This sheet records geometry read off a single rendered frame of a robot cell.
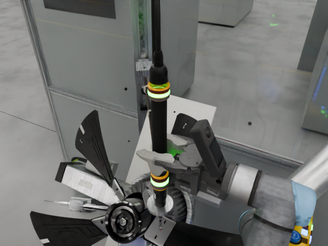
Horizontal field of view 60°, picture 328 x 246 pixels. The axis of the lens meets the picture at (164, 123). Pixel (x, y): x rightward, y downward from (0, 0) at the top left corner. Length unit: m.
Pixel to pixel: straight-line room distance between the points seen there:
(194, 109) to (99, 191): 0.46
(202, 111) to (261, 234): 0.59
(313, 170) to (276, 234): 0.20
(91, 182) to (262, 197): 0.70
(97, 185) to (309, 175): 0.71
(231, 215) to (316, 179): 1.17
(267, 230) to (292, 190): 0.09
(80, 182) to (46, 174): 1.76
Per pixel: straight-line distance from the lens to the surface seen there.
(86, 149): 1.02
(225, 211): 1.84
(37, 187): 2.79
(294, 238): 1.08
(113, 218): 0.87
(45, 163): 3.00
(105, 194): 1.08
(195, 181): 0.61
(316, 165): 0.73
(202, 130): 0.54
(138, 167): 1.14
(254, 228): 0.60
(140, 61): 1.26
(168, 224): 0.89
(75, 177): 1.15
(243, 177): 0.58
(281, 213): 0.58
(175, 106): 1.10
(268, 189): 0.58
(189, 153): 0.61
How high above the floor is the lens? 1.92
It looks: 36 degrees down
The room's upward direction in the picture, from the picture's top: straight up
